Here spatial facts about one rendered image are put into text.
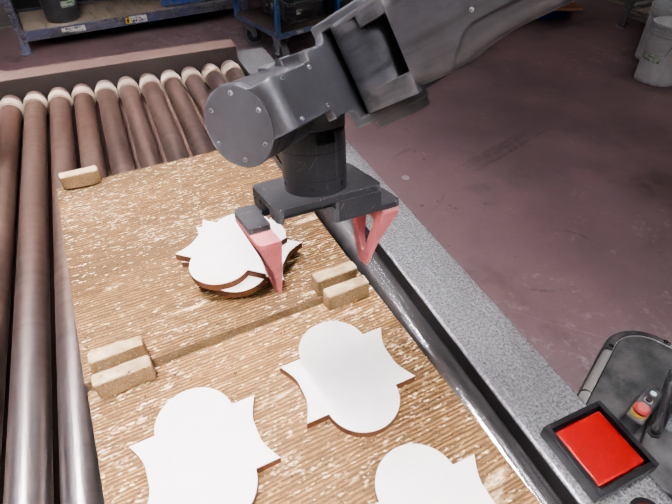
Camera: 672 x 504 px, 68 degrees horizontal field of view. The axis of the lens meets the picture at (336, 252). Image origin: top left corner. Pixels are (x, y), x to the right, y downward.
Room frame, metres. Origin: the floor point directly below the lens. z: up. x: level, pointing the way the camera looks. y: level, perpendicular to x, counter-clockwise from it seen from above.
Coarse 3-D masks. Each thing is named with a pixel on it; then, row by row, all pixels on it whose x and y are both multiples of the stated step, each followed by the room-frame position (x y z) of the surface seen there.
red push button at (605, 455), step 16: (592, 416) 0.26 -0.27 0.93; (560, 432) 0.25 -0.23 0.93; (576, 432) 0.25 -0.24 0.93; (592, 432) 0.25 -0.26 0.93; (608, 432) 0.25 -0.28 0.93; (576, 448) 0.23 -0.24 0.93; (592, 448) 0.23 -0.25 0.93; (608, 448) 0.23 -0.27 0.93; (624, 448) 0.23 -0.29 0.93; (592, 464) 0.21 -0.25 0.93; (608, 464) 0.21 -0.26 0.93; (624, 464) 0.21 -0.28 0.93; (640, 464) 0.22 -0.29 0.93; (608, 480) 0.20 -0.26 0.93
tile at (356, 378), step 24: (312, 336) 0.36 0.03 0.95; (336, 336) 0.36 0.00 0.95; (360, 336) 0.36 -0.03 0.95; (312, 360) 0.32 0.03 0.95; (336, 360) 0.32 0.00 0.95; (360, 360) 0.32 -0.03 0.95; (384, 360) 0.32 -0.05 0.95; (312, 384) 0.29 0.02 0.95; (336, 384) 0.29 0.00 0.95; (360, 384) 0.29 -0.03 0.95; (384, 384) 0.29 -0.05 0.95; (312, 408) 0.26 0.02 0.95; (336, 408) 0.26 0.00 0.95; (360, 408) 0.26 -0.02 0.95; (384, 408) 0.26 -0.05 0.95; (360, 432) 0.24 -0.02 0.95
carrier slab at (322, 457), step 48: (240, 336) 0.36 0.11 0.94; (288, 336) 0.36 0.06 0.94; (384, 336) 0.36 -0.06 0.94; (144, 384) 0.30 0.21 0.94; (192, 384) 0.30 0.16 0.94; (240, 384) 0.30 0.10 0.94; (288, 384) 0.30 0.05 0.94; (432, 384) 0.30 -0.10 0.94; (96, 432) 0.24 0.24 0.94; (144, 432) 0.24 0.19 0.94; (288, 432) 0.24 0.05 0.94; (336, 432) 0.24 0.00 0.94; (384, 432) 0.24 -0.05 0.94; (432, 432) 0.24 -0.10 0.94; (480, 432) 0.24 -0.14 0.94; (144, 480) 0.20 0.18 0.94; (288, 480) 0.20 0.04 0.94; (336, 480) 0.20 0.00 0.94
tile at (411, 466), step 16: (400, 448) 0.22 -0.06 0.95; (416, 448) 0.22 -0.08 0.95; (432, 448) 0.22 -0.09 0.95; (384, 464) 0.21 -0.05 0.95; (400, 464) 0.21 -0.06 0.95; (416, 464) 0.21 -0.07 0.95; (432, 464) 0.21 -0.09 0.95; (448, 464) 0.21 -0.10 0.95; (464, 464) 0.21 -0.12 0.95; (384, 480) 0.19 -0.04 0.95; (400, 480) 0.19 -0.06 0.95; (416, 480) 0.19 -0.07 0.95; (432, 480) 0.19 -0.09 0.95; (448, 480) 0.19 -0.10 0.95; (464, 480) 0.19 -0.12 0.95; (480, 480) 0.19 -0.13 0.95; (384, 496) 0.18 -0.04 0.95; (400, 496) 0.18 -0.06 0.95; (416, 496) 0.18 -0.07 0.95; (432, 496) 0.18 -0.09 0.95; (448, 496) 0.18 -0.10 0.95; (464, 496) 0.18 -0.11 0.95; (480, 496) 0.18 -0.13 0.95
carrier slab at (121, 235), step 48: (96, 192) 0.65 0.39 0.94; (144, 192) 0.65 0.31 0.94; (192, 192) 0.65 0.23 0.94; (240, 192) 0.65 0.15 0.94; (96, 240) 0.54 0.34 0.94; (144, 240) 0.54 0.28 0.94; (192, 240) 0.54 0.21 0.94; (96, 288) 0.44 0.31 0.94; (144, 288) 0.44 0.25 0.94; (192, 288) 0.44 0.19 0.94; (288, 288) 0.44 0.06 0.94; (96, 336) 0.36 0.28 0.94; (144, 336) 0.36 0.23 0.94; (192, 336) 0.36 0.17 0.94
